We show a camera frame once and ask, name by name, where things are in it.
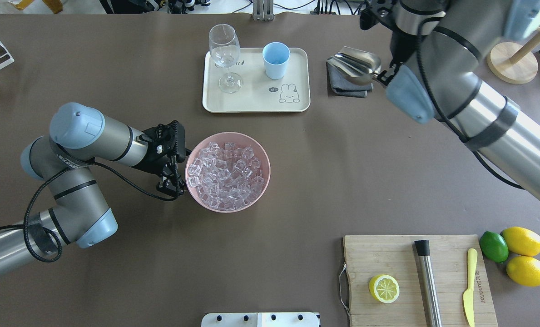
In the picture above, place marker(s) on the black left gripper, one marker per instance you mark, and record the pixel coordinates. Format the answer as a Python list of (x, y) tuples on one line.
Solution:
[(151, 161)]

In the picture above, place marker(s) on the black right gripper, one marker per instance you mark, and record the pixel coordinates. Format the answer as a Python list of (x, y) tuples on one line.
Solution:
[(400, 45)]

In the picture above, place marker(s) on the steel ice scoop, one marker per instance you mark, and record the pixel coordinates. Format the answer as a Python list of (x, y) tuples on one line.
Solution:
[(359, 67)]

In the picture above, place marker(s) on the pink bowl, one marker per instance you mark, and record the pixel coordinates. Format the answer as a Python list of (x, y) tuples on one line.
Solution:
[(197, 190)]

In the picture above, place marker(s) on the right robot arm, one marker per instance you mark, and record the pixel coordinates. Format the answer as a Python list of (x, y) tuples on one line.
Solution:
[(436, 46)]

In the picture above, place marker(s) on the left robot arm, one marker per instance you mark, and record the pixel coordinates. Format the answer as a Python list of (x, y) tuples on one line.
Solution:
[(69, 207)]

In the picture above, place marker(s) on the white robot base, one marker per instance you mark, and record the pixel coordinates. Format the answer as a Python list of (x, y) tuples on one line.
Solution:
[(262, 319)]

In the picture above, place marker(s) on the pile of ice cubes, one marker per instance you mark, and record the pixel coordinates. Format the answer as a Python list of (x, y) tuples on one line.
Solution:
[(226, 175)]

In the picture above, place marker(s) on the light blue cup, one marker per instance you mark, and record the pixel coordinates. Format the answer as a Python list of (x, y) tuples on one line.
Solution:
[(276, 57)]

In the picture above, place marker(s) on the grey folded cloth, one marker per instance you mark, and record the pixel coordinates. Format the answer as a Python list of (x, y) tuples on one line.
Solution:
[(342, 87)]

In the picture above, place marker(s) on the cream serving tray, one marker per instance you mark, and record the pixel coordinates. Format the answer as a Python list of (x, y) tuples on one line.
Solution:
[(259, 93)]

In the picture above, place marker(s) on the wooden mug stand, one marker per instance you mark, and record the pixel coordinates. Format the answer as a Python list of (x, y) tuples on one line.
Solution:
[(514, 63)]

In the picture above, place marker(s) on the clear wine glass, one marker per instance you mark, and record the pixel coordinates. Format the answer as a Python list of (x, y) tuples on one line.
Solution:
[(224, 50)]

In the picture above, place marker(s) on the bamboo cutting board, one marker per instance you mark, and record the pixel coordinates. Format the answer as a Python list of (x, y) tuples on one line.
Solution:
[(367, 256)]

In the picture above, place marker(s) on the green lime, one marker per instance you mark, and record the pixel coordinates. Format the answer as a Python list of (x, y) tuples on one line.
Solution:
[(494, 247)]

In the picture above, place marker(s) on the lemon half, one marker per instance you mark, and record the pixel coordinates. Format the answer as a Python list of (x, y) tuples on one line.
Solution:
[(384, 288)]

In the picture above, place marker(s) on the whole lemon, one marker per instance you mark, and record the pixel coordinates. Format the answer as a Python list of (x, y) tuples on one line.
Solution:
[(522, 241), (524, 270)]

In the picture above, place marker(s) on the steel muddler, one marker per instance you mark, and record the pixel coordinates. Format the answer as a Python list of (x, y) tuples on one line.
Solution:
[(424, 255)]

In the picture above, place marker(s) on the yellow plastic knife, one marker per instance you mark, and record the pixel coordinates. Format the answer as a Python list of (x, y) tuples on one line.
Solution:
[(469, 293)]

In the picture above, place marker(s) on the aluminium frame post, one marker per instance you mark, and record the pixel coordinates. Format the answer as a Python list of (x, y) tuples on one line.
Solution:
[(263, 10)]

